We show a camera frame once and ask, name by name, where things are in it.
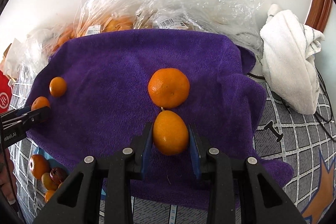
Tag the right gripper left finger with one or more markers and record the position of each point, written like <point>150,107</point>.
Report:
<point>78,198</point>

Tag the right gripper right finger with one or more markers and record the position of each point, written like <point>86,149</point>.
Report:
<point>234,181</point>

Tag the small orange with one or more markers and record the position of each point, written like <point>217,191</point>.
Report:
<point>40,102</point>

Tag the green yellow fruit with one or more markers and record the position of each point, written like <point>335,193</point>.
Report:
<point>48,183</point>

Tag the large orange mandarin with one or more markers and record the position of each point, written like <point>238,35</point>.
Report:
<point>168,88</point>
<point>38,165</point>

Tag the small orange mandarin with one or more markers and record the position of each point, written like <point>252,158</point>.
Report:
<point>58,87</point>

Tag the oval orange kumquat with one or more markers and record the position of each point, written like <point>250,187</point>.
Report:
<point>170,134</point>

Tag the person's left hand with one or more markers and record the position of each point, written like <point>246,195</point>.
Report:
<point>7,179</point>

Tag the red paper bag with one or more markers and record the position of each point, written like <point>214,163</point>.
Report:
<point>5,93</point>

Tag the small red apple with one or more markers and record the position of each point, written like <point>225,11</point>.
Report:
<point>58,175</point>

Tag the small clear plastic bag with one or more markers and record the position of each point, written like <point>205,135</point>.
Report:
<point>40,45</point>

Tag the white plastic bag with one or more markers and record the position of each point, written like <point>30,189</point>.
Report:
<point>20,55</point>

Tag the grey checkered tablecloth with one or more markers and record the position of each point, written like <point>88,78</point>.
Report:
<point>306,142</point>

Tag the purple towel tray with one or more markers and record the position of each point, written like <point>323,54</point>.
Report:
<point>107,102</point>

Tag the white crumpled cloth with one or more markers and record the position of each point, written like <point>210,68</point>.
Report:
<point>289,49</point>

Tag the brown wooden door frame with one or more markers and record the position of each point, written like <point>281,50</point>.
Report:
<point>318,14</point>

